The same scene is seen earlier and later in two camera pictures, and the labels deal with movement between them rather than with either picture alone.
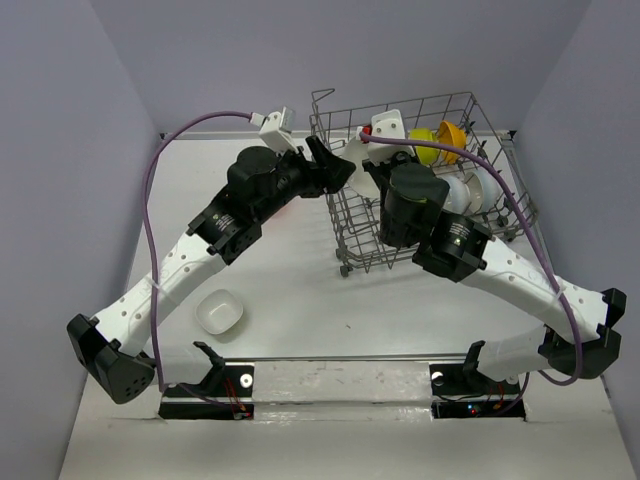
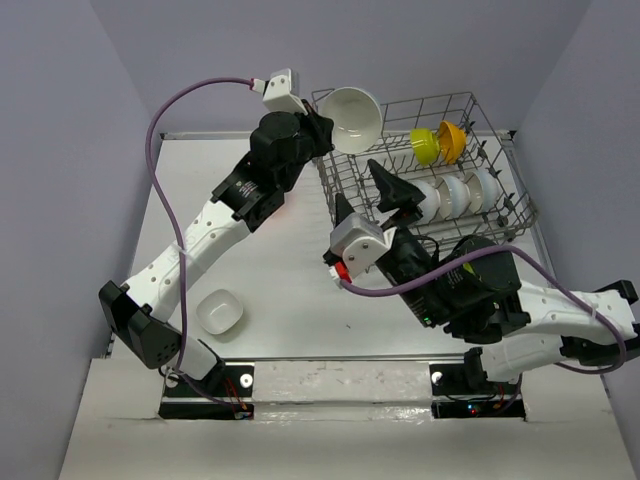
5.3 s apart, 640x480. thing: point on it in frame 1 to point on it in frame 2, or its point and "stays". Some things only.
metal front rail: (343, 357) stays
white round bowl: (483, 192) stays
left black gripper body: (295, 178) to (312, 142)
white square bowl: (218, 311) stays
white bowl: (361, 183) to (356, 116)
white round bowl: (459, 198) stays
